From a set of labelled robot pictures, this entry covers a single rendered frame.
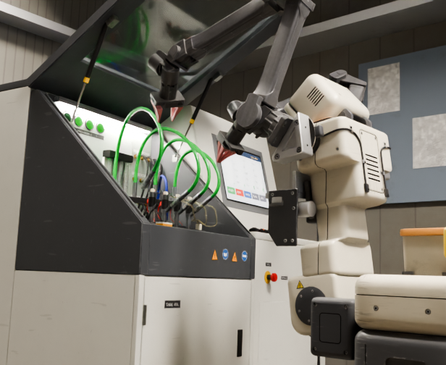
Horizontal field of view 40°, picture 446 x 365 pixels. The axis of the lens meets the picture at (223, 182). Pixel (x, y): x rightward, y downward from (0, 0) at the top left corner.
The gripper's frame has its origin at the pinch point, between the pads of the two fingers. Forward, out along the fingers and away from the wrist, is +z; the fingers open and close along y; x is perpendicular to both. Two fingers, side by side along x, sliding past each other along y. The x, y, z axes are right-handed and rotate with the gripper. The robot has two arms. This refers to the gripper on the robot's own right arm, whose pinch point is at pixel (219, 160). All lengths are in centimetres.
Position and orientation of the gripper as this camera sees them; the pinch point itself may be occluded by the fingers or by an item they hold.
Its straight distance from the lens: 221.2
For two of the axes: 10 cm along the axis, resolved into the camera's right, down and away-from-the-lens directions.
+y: -4.3, -6.4, 6.4
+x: -7.6, -1.4, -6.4
